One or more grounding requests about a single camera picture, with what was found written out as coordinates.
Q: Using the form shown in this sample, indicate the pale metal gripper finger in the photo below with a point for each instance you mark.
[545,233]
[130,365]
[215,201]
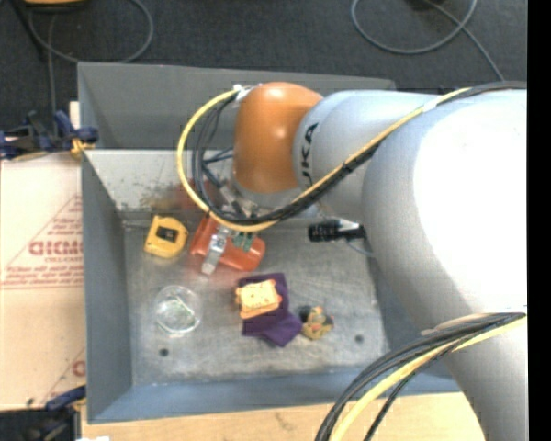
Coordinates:
[216,250]

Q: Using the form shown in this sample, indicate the orange plastic cup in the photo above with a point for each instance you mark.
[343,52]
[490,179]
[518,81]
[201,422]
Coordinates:
[243,256]

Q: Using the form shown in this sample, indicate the yellow tape measure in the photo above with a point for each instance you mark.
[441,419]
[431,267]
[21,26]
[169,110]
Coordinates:
[166,238]

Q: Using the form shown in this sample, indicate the toy toast slice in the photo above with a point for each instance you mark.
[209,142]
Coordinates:
[258,297]

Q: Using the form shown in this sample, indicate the clear glass bowl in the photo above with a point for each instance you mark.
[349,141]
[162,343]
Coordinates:
[177,310]

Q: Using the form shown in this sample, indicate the purple cloth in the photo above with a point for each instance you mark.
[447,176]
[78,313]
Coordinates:
[275,329]

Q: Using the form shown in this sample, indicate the grey metal bin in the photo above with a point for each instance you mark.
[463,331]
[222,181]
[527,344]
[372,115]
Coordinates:
[330,274]

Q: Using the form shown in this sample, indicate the yellow and black toy figure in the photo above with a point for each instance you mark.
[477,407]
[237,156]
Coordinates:
[317,323]

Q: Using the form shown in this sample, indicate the brown cardboard board red print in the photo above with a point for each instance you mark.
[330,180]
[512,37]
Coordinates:
[37,320]

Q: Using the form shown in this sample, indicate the black cylinder on white bracket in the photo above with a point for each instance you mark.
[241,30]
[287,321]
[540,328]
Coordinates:
[323,231]

